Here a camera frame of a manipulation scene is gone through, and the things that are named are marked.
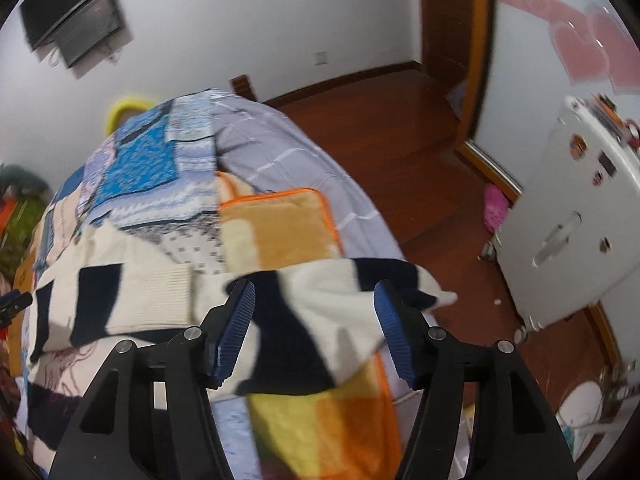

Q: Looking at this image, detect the grey striped bedsheet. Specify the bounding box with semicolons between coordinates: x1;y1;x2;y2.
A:
210;91;407;262

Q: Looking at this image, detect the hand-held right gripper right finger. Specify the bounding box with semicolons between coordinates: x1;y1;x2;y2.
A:
373;279;579;480

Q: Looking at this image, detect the grey plush toy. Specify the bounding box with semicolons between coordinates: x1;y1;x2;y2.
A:
0;163;52;197

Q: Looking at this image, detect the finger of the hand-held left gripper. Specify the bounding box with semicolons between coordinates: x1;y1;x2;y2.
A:
0;291;34;327

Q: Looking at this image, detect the brown wooden door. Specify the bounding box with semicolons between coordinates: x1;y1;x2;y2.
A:
417;0;497;142

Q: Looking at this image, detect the pink wall sticker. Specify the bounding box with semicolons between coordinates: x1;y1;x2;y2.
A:
499;0;640;94

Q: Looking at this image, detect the black wall television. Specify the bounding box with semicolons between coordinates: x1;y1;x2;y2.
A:
19;0;139;70

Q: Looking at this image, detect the pink slipper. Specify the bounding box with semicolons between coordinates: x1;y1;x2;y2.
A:
481;184;512;234

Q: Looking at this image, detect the green patterned bag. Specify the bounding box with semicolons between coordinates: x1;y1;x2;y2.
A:
0;195;51;282

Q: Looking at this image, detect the blue patchwork blanket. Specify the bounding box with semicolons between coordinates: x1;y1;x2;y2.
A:
20;89;241;461

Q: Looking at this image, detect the yellow foam tube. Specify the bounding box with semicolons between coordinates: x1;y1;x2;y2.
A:
104;92;154;136

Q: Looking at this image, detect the white and black striped sweater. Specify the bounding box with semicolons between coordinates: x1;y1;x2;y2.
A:
30;230;459;396

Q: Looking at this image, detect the white refrigerator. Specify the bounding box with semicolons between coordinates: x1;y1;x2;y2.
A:
492;94;640;335

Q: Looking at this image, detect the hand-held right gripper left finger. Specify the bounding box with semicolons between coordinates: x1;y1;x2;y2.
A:
47;277;258;480

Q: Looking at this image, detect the brown wooden post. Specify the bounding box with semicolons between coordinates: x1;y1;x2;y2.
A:
229;74;259;104

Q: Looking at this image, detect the orange and yellow fleece blanket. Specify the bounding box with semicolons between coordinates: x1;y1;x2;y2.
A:
217;172;405;480

